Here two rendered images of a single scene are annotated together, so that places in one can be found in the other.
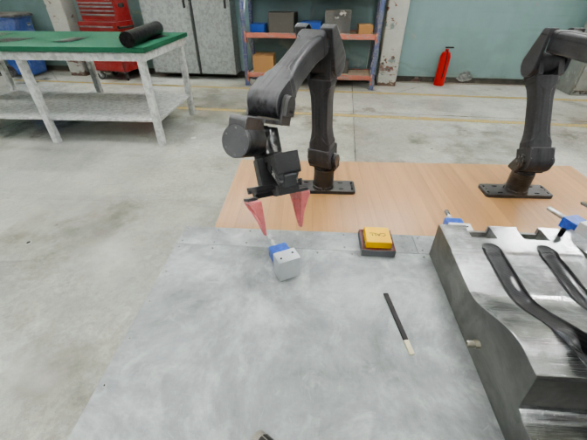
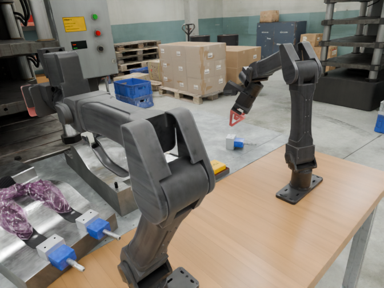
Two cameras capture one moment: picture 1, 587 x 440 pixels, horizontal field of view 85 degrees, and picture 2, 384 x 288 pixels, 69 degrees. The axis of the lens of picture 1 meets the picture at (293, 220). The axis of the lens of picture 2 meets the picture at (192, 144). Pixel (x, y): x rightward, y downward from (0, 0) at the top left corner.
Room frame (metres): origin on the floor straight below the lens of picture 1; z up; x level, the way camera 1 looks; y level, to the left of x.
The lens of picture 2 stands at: (1.22, -0.89, 1.34)
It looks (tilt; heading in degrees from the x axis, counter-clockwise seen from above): 24 degrees down; 137
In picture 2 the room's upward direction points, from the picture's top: 4 degrees counter-clockwise
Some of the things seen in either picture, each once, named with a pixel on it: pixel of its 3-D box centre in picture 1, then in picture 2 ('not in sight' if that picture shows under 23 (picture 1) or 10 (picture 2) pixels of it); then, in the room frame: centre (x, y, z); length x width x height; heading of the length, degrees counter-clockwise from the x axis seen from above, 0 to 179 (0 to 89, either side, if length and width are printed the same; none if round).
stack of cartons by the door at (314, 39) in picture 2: not in sight; (318, 52); (-1.63, 6.12, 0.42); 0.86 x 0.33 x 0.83; 172
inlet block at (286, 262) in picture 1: (279, 250); (241, 142); (0.56, 0.03, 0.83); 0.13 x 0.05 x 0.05; 25
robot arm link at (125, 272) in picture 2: (530, 163); (145, 268); (0.86, -0.70, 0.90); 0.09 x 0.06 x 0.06; 88
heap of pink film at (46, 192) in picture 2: not in sight; (20, 199); (0.38, -0.80, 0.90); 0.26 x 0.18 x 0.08; 13
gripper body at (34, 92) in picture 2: not in sight; (61, 98); (0.59, -0.68, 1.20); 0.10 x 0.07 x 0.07; 88
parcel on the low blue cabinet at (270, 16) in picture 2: not in sight; (269, 16); (-3.05, 6.21, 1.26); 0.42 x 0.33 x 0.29; 172
